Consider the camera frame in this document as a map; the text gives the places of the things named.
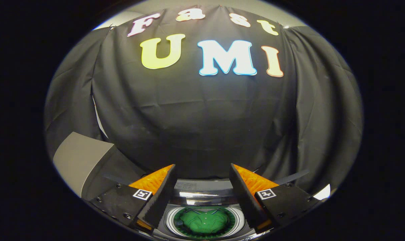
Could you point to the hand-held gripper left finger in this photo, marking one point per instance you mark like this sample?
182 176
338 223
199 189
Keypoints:
160 197

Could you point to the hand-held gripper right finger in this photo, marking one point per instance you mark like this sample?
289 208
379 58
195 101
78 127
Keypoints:
244 197

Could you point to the dark washing machine lid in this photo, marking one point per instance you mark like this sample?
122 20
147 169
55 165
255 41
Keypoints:
205 198

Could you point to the grey washing machine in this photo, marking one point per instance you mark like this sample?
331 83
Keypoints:
202 184

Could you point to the green polo shirt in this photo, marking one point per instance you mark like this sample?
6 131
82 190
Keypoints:
204 221

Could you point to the grey cabinet with dark top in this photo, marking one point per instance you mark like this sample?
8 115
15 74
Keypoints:
78 157

